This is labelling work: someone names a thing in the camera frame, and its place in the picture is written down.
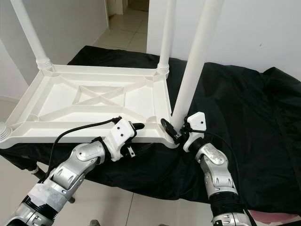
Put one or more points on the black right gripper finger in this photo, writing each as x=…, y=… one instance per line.
x=169, y=126

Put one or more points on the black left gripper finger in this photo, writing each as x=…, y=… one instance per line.
x=138, y=126

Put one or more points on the white plastic table leg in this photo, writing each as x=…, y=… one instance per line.
x=168, y=33
x=200, y=56
x=3, y=133
x=30, y=33

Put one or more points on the white plastic table top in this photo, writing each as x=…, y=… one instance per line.
x=56, y=103

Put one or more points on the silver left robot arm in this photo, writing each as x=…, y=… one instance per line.
x=70, y=172

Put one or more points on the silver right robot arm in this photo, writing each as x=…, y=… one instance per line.
x=216, y=169

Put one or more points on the black cloth table cover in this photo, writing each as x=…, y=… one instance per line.
x=254, y=141

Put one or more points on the pink cushion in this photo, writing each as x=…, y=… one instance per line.
x=277, y=216

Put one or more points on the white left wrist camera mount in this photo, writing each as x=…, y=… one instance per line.
x=120, y=133

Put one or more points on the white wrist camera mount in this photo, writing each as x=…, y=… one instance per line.
x=197, y=121
x=120, y=133

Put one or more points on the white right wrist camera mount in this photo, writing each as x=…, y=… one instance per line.
x=197, y=121

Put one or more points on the white door frame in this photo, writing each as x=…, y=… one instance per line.
x=117, y=7

